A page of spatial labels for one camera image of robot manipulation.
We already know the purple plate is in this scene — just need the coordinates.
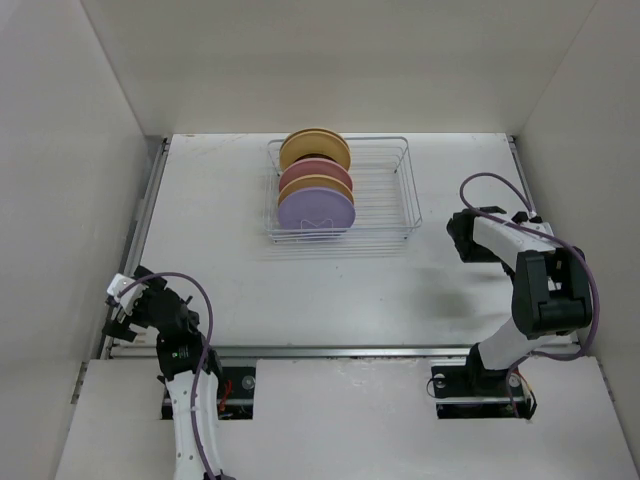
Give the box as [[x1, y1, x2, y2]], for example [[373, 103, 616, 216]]
[[278, 187, 356, 240]]

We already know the yellow patterned plate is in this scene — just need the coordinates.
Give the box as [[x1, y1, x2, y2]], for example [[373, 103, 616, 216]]
[[277, 174, 355, 205]]

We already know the pink plate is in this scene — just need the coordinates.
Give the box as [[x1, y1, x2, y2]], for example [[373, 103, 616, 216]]
[[279, 157, 353, 191]]

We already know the tan plate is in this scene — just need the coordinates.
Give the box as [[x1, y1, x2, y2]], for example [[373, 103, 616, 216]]
[[279, 128, 351, 171]]

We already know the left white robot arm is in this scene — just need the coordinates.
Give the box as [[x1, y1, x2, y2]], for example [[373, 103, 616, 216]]
[[102, 267, 225, 479]]

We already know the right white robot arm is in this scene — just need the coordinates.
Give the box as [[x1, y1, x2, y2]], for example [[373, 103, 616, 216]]
[[446, 206, 593, 395]]

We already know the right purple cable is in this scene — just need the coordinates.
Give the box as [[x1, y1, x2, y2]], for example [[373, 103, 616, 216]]
[[459, 172, 601, 416]]

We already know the purple cable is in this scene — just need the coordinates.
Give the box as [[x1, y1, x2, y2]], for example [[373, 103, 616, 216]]
[[130, 271, 225, 480], [459, 172, 601, 416]]

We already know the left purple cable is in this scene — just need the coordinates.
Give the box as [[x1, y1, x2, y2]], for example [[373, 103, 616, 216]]
[[130, 271, 225, 480]]

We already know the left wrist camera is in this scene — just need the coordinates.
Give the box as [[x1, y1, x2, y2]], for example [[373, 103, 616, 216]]
[[107, 273, 146, 316]]

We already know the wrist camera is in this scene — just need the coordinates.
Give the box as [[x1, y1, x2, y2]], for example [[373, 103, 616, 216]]
[[107, 273, 146, 316], [511, 211, 553, 235]]

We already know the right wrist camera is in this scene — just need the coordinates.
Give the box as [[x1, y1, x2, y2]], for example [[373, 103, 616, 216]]
[[511, 211, 553, 235]]

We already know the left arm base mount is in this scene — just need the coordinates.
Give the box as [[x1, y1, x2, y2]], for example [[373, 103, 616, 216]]
[[160, 367, 257, 421]]

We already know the white wire dish rack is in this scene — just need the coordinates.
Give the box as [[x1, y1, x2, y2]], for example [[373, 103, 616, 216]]
[[263, 134, 422, 247]]

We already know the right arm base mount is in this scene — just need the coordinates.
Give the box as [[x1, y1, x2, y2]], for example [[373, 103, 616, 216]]
[[429, 365, 537, 420]]

